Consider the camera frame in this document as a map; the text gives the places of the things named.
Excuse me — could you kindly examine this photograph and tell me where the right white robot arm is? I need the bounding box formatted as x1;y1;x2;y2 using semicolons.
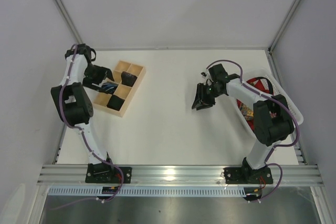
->
192;60;298;175

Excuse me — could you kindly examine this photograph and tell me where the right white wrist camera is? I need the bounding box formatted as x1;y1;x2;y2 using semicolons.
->
201;69;210;79

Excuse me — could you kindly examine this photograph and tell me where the left aluminium frame post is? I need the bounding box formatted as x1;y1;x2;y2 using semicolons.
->
52;0;83;44

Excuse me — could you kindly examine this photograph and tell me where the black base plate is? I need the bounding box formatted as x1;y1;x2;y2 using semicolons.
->
224;167;274;185
85;164;132;184

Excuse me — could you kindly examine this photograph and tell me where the aluminium frame post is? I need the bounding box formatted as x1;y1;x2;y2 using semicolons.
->
268;0;302;54
52;0;83;44

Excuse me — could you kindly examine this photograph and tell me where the gold patterned tie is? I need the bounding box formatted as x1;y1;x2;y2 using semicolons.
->
239;103;254;120

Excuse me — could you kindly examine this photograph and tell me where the navy blue striped tie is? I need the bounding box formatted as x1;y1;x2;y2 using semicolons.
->
100;82;119;94

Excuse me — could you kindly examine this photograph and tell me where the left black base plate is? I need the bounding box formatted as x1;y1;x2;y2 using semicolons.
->
85;164;132;184

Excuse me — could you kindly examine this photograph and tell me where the rolled black tie lower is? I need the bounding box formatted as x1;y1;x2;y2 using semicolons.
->
107;95;125;111

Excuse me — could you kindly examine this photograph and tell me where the red tie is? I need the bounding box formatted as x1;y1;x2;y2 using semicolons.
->
236;77;274;131

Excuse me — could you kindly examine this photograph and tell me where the rolled black tie upper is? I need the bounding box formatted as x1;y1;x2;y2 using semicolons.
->
121;71;137;87

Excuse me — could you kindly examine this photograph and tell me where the rolled black tie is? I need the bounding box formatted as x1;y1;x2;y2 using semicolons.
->
121;71;137;87
107;95;125;111

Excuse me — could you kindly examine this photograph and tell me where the aluminium mounting rail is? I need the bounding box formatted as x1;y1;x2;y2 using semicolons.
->
37;164;323;187

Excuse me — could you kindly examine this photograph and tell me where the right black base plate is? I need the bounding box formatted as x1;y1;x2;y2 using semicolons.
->
224;167;274;185

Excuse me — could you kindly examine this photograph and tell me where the white slotted cable duct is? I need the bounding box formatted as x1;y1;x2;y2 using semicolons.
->
48;185;246;197

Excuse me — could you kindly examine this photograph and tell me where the right aluminium frame post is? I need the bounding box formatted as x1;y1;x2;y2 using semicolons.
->
268;0;302;54

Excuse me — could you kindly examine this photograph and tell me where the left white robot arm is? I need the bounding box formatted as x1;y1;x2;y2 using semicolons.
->
50;44;113;176

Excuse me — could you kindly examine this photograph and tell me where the white plastic basket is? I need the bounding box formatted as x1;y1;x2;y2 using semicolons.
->
229;68;303;138

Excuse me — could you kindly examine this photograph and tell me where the wooden compartment organizer box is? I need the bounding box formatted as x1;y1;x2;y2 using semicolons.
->
93;60;146;117

